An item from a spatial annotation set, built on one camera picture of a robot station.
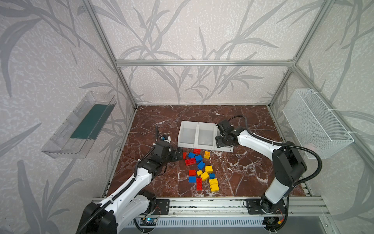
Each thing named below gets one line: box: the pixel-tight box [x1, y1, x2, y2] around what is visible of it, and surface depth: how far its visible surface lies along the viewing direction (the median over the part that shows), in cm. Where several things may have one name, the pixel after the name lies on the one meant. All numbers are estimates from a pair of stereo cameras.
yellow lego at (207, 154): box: [204, 151, 211, 160], surface depth 91 cm
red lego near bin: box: [192, 148, 202, 155], surface depth 96 cm
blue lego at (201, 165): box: [197, 161, 206, 170], surface depth 88 cm
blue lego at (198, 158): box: [195, 154, 204, 163], surface depth 91 cm
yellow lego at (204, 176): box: [200, 171, 210, 181], surface depth 84 cm
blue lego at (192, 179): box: [188, 175, 197, 183], surface depth 84 cm
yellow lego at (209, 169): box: [205, 165, 213, 174], surface depth 86 cm
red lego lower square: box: [188, 169, 197, 177], surface depth 87 cm
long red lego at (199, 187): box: [196, 177, 204, 192], surface depth 82 cm
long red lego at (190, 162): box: [185, 157, 197, 167], surface depth 91 cm
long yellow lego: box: [208, 177, 220, 192], surface depth 81 cm
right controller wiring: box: [261, 212, 285, 231], surface depth 73 cm
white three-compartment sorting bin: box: [177, 120, 234, 153], surface depth 99 cm
